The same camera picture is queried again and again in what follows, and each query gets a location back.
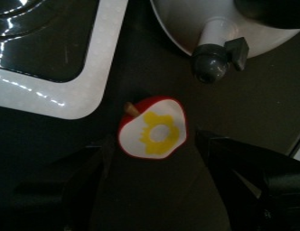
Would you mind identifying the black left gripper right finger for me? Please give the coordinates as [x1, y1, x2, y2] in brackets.
[194, 128, 300, 231]

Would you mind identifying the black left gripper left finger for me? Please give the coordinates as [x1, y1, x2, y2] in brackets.
[10, 134, 119, 231]

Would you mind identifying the red white apple half toy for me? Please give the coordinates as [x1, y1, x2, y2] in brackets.
[116, 95, 190, 161]

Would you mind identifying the white toy stove black top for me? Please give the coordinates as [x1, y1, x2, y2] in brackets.
[0, 0, 129, 121]

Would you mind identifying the silver pot with lid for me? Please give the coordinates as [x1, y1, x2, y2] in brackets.
[148, 0, 300, 85]

